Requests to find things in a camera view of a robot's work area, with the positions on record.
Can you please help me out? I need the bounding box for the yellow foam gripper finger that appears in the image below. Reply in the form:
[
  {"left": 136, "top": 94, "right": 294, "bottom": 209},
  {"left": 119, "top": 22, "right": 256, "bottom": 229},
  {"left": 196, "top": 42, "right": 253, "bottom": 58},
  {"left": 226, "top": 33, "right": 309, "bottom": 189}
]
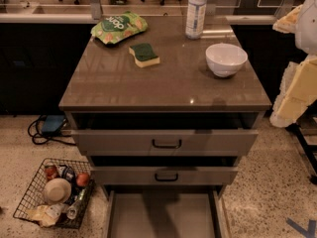
[
  {"left": 269, "top": 56, "right": 317, "bottom": 128},
  {"left": 272, "top": 5, "right": 302, "bottom": 34}
]

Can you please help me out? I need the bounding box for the green and yellow sponge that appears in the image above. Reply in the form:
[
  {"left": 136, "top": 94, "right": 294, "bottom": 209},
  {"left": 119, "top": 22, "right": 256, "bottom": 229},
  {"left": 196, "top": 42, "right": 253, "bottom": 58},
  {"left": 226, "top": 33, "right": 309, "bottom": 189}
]
[{"left": 129, "top": 43, "right": 160, "bottom": 67}]

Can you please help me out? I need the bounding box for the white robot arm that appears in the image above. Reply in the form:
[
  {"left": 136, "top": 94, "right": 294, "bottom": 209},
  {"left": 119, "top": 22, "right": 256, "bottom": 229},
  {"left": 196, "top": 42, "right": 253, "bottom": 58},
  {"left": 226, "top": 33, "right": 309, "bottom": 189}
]
[{"left": 269, "top": 0, "right": 317, "bottom": 128}]

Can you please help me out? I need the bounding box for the grey drawer cabinet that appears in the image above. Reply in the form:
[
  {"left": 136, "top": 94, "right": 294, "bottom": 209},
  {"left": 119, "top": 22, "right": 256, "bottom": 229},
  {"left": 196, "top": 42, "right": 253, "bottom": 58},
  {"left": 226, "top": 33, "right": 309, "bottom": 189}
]
[{"left": 59, "top": 16, "right": 270, "bottom": 234}]

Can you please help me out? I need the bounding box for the top grey drawer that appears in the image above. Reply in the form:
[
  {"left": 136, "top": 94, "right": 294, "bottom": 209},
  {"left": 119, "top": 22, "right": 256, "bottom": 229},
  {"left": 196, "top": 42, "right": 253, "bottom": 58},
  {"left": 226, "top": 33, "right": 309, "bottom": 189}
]
[{"left": 72, "top": 113, "right": 258, "bottom": 157}]

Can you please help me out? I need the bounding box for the grey drawer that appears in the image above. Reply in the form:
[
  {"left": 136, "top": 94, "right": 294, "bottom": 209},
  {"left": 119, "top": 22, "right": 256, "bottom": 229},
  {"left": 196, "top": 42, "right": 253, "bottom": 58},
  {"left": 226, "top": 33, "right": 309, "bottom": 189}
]
[
  {"left": 103, "top": 189, "right": 229, "bottom": 238},
  {"left": 91, "top": 157, "right": 238, "bottom": 185},
  {"left": 72, "top": 113, "right": 258, "bottom": 157}
]

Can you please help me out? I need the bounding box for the middle grey drawer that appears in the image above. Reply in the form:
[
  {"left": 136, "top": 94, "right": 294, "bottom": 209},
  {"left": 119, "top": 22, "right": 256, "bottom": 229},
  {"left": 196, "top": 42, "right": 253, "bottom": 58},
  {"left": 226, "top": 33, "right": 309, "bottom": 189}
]
[{"left": 91, "top": 157, "right": 238, "bottom": 185}]

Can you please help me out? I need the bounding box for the bottom grey drawer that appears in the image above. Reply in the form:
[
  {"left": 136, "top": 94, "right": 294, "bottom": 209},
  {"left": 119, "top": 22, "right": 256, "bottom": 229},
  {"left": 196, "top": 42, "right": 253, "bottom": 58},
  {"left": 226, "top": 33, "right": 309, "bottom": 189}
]
[{"left": 103, "top": 189, "right": 229, "bottom": 238}]

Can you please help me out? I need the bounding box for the white ceramic bowl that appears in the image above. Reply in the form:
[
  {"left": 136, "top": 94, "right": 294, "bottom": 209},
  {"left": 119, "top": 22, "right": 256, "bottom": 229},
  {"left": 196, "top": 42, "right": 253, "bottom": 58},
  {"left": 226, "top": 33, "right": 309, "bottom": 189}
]
[{"left": 205, "top": 43, "right": 248, "bottom": 77}]

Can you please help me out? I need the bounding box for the black stand base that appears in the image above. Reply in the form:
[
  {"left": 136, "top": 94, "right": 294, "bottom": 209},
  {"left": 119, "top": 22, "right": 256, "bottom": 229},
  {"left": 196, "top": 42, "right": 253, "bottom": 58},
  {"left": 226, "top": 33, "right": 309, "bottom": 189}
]
[{"left": 286, "top": 114, "right": 317, "bottom": 184}]

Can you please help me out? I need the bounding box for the clear plastic water bottle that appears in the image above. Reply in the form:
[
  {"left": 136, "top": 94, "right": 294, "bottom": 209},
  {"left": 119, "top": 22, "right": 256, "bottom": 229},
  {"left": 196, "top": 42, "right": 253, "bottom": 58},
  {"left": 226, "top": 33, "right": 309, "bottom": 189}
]
[{"left": 185, "top": 0, "right": 207, "bottom": 40}]

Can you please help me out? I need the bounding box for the blue floor tape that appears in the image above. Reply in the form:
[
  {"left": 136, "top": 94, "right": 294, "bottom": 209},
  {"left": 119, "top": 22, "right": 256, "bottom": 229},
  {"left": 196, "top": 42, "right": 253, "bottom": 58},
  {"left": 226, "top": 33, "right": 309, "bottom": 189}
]
[{"left": 286, "top": 218, "right": 317, "bottom": 238}]

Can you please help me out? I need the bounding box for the green chip bag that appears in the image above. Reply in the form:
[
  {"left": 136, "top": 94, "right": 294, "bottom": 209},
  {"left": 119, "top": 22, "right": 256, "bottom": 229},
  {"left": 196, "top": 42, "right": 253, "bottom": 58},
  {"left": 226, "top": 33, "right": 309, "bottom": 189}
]
[{"left": 91, "top": 11, "right": 148, "bottom": 45}]

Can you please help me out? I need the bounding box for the red apple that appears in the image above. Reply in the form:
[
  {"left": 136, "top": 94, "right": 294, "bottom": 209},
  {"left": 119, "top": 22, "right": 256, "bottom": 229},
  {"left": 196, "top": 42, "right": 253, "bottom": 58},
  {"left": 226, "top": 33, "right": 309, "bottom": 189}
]
[{"left": 76, "top": 173, "right": 90, "bottom": 187}]

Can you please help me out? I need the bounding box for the blue power adapter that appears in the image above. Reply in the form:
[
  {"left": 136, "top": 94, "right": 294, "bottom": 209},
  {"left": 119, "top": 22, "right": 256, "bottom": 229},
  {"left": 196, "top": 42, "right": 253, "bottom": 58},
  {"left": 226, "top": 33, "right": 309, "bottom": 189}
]
[{"left": 42, "top": 115, "right": 64, "bottom": 136}]

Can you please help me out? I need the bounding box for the blue white can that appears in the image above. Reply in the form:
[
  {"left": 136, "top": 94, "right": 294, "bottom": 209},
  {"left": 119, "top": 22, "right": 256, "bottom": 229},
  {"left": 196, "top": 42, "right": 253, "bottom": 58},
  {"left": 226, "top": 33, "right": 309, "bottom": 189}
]
[{"left": 57, "top": 165, "right": 75, "bottom": 183}]

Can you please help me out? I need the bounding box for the green glass bottle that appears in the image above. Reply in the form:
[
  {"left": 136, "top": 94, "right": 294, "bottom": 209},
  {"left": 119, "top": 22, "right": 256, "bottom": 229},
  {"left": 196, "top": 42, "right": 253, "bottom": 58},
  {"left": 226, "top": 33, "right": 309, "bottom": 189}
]
[{"left": 66, "top": 188, "right": 86, "bottom": 220}]

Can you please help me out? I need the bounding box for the red soda can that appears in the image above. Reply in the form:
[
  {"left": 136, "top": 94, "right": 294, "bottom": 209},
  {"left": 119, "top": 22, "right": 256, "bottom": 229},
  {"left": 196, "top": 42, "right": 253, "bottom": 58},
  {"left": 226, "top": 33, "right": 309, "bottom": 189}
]
[{"left": 45, "top": 165, "right": 59, "bottom": 181}]

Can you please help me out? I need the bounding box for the beige upturned bowl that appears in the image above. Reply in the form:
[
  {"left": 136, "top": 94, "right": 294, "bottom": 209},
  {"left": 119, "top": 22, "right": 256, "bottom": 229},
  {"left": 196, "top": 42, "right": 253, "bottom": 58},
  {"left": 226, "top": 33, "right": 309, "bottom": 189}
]
[{"left": 43, "top": 178, "right": 71, "bottom": 204}]

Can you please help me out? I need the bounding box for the crumpled yellow snack bag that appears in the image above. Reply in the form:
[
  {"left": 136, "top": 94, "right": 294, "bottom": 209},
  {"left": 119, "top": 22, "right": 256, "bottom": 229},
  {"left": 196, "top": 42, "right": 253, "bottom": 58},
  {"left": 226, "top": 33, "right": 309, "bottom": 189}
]
[{"left": 26, "top": 203, "right": 66, "bottom": 227}]

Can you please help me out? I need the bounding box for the black wire basket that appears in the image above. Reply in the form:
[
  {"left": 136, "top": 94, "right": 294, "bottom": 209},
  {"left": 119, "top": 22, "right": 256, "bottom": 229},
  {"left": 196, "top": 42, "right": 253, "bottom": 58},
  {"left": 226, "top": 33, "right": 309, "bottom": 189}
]
[{"left": 14, "top": 158, "right": 95, "bottom": 229}]

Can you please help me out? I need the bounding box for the black floor cable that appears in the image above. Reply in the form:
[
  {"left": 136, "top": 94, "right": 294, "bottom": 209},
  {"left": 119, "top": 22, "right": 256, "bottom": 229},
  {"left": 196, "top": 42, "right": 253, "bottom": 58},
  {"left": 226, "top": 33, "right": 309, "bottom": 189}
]
[{"left": 27, "top": 114, "right": 77, "bottom": 148}]

